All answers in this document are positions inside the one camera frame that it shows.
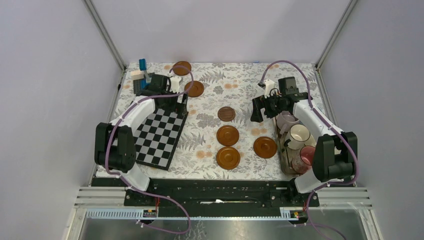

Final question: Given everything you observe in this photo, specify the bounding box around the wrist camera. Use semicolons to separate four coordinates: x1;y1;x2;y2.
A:
169;76;183;94
258;79;276;98

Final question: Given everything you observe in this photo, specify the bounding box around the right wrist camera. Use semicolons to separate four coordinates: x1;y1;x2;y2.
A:
258;79;276;98

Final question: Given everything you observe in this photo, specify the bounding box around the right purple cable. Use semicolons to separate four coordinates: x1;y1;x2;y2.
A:
259;59;361;240

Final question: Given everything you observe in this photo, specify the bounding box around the metal tray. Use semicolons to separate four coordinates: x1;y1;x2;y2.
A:
273;117;316;176

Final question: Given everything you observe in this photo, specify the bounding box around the blue grey block toy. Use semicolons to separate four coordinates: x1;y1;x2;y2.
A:
130;58;154;95

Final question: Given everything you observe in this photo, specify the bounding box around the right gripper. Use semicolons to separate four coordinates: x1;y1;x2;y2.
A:
250;91;287;123

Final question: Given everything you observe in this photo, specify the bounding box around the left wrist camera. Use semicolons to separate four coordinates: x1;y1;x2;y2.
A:
169;76;183;94

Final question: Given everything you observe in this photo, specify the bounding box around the floral tablecloth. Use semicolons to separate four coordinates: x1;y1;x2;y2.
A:
95;62;332;182

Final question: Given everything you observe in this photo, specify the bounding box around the black white chessboard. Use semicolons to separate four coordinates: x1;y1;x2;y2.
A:
133;109;188;171

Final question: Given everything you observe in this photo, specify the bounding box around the lilac mug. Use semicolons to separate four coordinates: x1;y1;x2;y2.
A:
276;111;299;135

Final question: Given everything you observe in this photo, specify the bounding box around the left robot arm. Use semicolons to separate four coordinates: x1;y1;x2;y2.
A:
94;74;188;206

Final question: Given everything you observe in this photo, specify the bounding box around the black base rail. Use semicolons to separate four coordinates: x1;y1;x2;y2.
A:
90;177;355;218

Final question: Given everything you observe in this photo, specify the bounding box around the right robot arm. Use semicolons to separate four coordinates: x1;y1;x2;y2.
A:
250;77;358;206

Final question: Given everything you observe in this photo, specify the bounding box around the pink patterned mug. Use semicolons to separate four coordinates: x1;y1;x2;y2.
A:
291;145;316;175

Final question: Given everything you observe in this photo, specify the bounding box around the brown wooden coaster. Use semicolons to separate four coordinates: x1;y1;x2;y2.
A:
215;146;241;170
253;136;278;159
172;61;192;76
188;80;205;98
216;125;240;147

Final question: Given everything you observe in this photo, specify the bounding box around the white mug black rim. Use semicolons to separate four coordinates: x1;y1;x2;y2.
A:
283;124;311;150

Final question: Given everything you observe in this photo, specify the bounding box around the dark walnut coaster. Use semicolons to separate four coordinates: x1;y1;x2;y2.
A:
217;106;236;122

